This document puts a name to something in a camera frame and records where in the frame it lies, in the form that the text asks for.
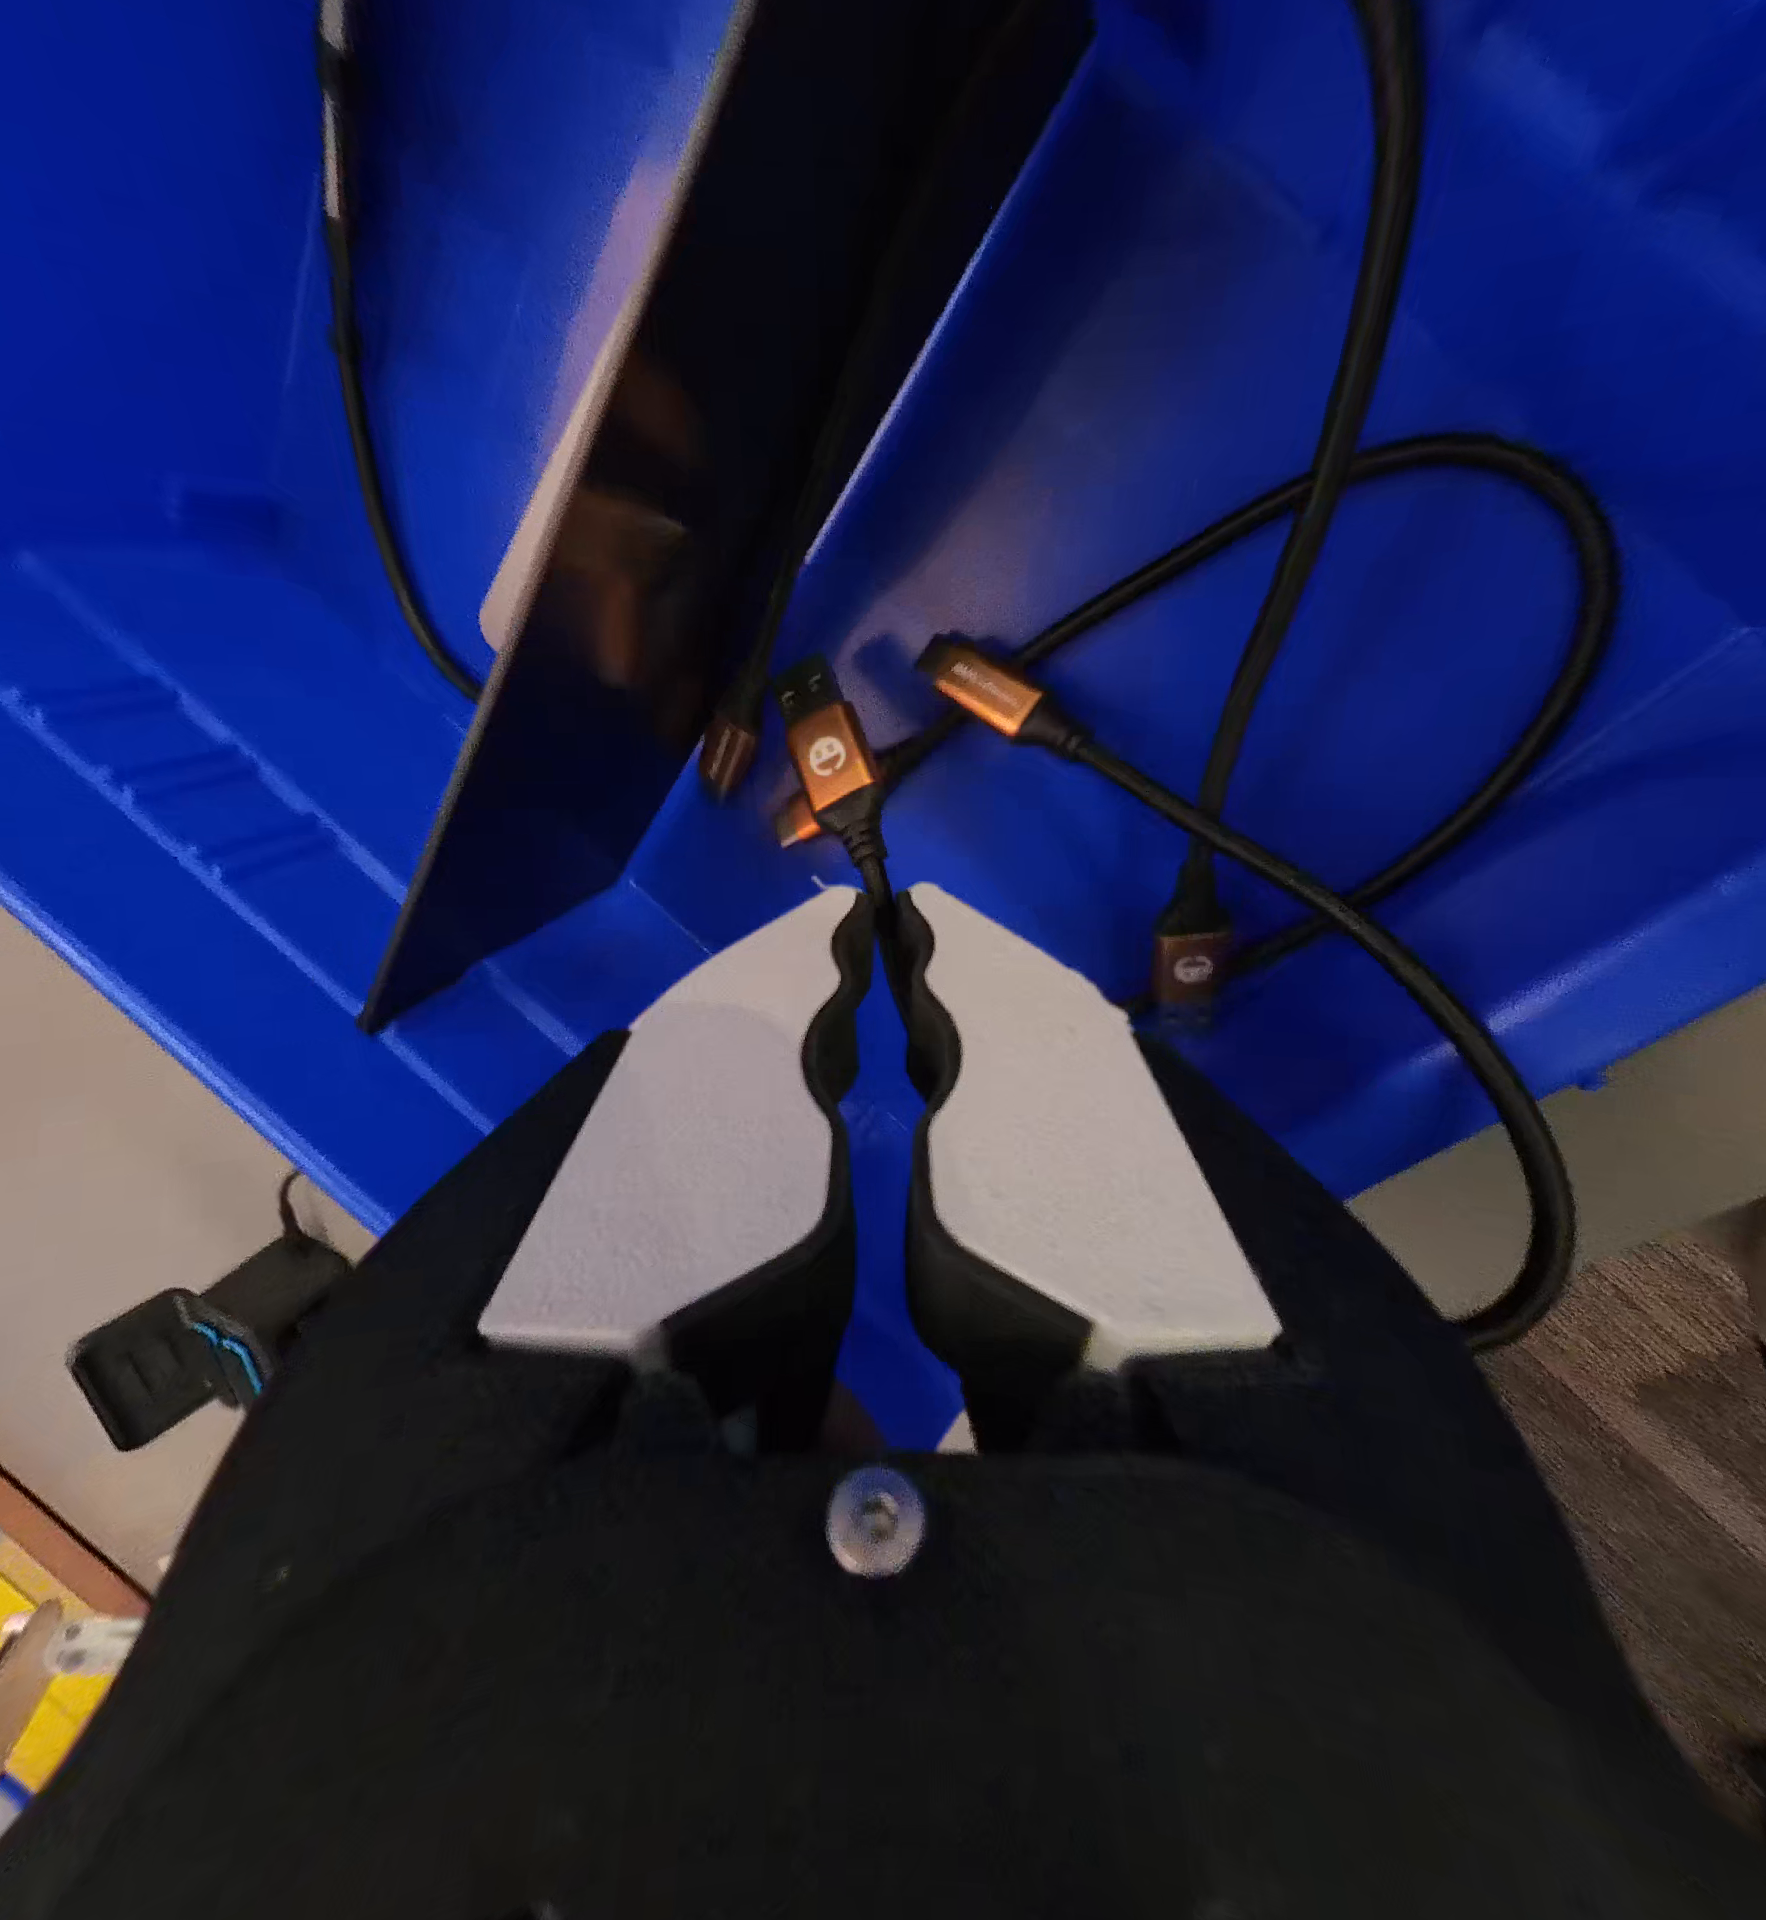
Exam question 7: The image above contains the blue plastic bin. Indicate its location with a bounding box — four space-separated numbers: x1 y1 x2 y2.
0 0 1766 1448

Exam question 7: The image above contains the black tablet with white back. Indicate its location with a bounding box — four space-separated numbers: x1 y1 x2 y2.
357 0 1098 1037

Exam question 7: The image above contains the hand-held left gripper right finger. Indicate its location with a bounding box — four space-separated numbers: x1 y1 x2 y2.
905 878 1286 1453

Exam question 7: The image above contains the clear plastic connector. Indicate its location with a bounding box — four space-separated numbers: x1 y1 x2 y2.
46 1612 146 1682

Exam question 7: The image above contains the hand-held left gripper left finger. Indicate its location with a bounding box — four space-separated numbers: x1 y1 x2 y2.
474 882 861 1453

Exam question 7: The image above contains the black clamp with blue stripe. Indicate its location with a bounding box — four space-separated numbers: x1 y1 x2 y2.
65 1169 360 1453

